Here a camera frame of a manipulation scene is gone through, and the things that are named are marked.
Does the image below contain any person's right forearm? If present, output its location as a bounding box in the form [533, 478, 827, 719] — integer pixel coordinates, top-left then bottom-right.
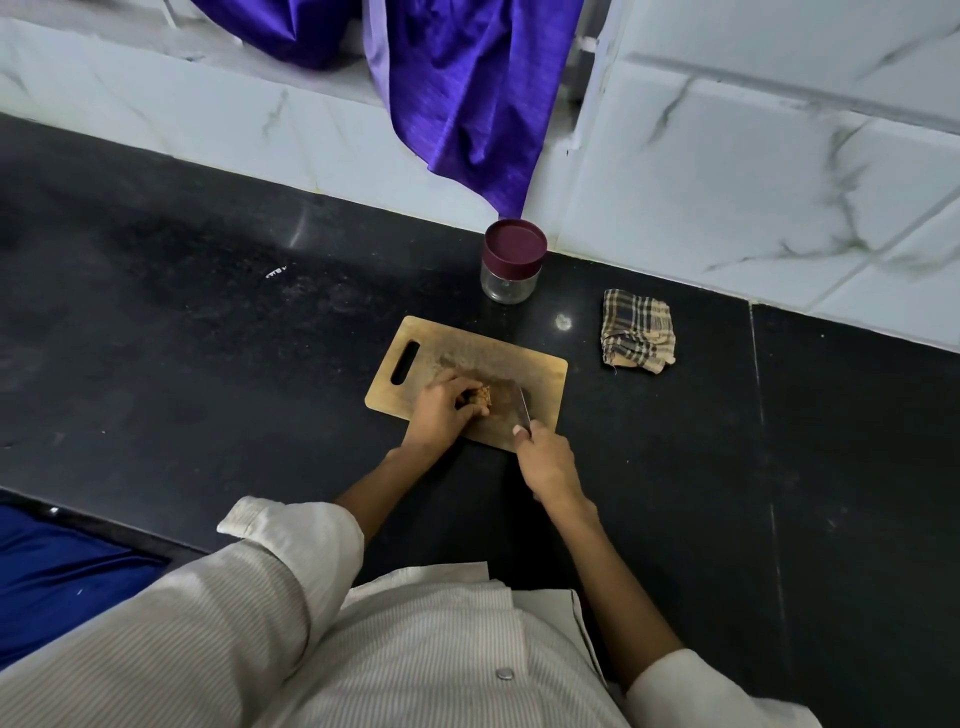
[541, 495, 685, 687]

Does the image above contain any person's right hand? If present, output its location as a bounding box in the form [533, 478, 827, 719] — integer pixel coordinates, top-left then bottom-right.
[512, 420, 587, 508]

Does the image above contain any blue cloth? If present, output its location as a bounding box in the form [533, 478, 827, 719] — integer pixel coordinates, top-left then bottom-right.
[0, 502, 172, 671]

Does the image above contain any wooden cutting board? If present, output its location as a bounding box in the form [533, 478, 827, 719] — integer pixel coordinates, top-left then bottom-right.
[364, 315, 569, 453]

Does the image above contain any person's left hand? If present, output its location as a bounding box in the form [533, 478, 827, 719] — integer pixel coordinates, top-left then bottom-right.
[402, 368, 491, 456]

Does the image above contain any purple curtain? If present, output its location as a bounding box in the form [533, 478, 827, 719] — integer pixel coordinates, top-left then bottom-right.
[189, 0, 586, 220]

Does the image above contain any glass jar with maroon lid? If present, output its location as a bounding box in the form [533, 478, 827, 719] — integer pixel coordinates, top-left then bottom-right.
[480, 218, 549, 306]

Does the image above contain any white striped shirt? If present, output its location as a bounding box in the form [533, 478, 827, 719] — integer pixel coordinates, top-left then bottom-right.
[0, 496, 825, 728]

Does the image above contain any checkered folded cloth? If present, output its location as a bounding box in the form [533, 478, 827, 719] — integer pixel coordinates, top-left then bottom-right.
[600, 288, 678, 375]

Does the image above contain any person's left forearm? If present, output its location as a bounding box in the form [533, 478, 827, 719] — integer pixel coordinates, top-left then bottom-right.
[334, 442, 444, 547]

